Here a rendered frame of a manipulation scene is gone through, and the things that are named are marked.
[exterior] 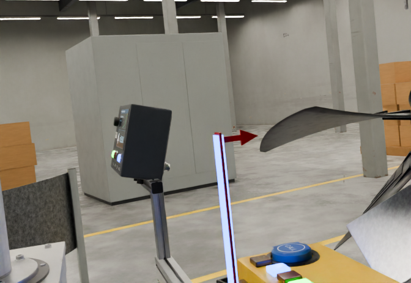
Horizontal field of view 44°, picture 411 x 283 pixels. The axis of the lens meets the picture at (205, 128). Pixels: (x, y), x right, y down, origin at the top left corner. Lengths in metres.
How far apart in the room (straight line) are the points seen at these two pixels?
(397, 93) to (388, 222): 8.32
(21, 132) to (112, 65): 2.42
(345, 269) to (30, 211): 2.07
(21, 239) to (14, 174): 6.25
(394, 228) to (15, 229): 1.83
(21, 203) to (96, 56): 4.54
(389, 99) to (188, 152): 3.83
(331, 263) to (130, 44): 6.53
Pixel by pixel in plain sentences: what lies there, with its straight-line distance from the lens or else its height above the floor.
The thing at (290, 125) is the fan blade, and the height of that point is 1.19.
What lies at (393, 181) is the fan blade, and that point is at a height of 1.05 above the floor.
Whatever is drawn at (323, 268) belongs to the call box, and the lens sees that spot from 0.50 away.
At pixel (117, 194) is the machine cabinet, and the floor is 0.14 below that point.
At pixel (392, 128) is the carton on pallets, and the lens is 9.29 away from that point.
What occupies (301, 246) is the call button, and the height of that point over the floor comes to 1.08.
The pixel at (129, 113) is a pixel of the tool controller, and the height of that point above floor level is 1.23.
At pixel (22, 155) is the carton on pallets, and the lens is 8.65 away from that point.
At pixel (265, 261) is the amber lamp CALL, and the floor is 1.08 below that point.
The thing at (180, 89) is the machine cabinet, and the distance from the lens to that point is 7.18.
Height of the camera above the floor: 1.24
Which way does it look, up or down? 3 degrees down
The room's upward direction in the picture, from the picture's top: 6 degrees counter-clockwise
